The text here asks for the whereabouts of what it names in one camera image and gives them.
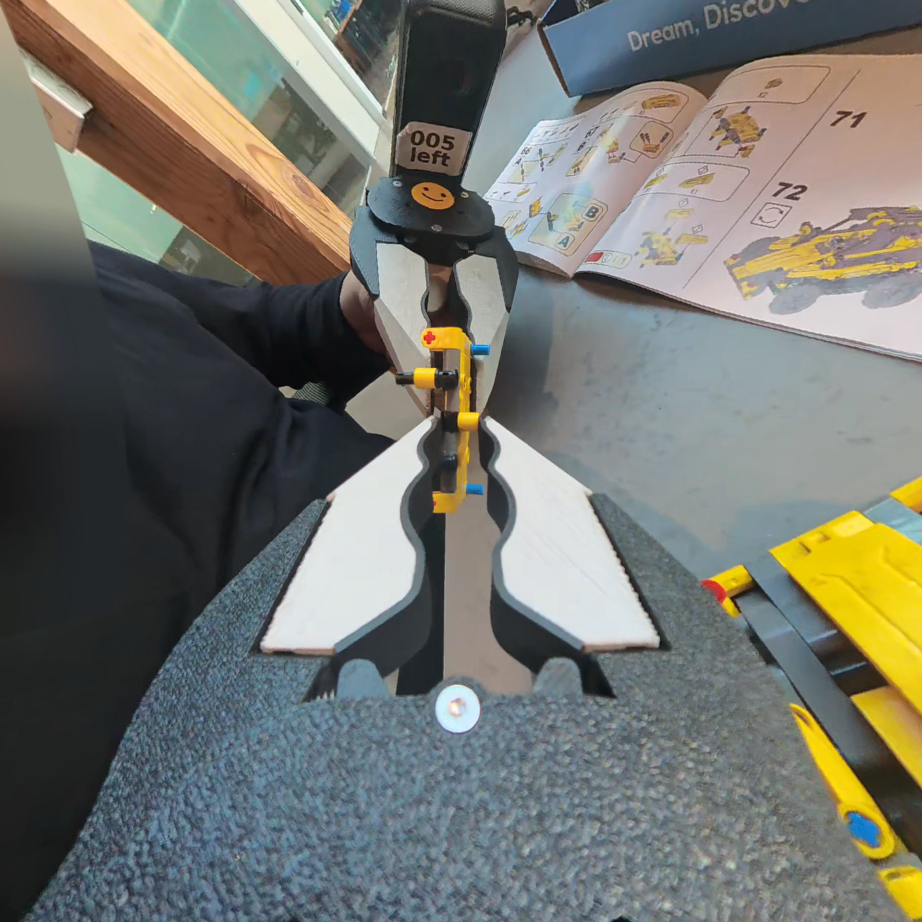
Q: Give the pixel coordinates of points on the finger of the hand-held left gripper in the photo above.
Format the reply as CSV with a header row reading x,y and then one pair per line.
x,y
403,288
484,288

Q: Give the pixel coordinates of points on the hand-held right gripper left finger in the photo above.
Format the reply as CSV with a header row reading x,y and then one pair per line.
x,y
346,569

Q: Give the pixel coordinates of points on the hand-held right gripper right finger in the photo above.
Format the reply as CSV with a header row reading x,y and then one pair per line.
x,y
569,569

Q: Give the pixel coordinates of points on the small yellow brick assembly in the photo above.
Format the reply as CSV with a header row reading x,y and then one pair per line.
x,y
461,374

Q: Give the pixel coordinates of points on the yellow brick vehicle model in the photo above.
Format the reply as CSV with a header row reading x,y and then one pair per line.
x,y
864,590

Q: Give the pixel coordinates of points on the person's left forearm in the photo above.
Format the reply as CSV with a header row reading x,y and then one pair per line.
x,y
252,324

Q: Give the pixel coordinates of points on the glass partition panel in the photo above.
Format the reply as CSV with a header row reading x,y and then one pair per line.
x,y
288,108

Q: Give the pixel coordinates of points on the person's dark clothing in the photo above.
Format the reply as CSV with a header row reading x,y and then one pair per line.
x,y
180,504

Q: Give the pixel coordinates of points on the instruction booklet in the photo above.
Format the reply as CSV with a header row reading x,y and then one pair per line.
x,y
720,180

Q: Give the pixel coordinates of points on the blue cardboard box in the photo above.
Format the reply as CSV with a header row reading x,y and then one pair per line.
x,y
720,43

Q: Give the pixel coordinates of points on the white metal bracket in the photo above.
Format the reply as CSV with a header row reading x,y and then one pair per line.
x,y
61,108

